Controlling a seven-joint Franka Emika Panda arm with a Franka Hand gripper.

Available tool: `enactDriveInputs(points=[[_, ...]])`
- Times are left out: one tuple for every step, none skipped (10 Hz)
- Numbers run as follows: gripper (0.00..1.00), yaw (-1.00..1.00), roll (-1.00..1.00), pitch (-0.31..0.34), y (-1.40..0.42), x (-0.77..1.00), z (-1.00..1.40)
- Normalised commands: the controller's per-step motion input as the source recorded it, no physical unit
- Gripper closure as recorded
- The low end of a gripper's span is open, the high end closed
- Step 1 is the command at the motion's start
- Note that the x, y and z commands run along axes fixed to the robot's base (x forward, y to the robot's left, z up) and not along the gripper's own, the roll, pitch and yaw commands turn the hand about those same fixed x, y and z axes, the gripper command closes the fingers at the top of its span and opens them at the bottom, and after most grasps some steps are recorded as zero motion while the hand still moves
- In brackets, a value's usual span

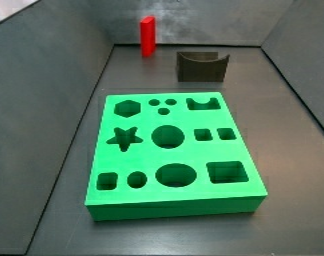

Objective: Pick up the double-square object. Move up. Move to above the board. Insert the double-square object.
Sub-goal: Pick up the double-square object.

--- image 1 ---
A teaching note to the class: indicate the red double-square peg object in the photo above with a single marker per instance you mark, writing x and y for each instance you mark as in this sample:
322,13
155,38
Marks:
148,35

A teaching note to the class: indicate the green shape-sorting board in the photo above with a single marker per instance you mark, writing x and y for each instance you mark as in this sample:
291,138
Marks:
171,159

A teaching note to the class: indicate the dark grey curved holder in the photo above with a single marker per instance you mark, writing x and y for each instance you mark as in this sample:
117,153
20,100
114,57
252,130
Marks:
201,67

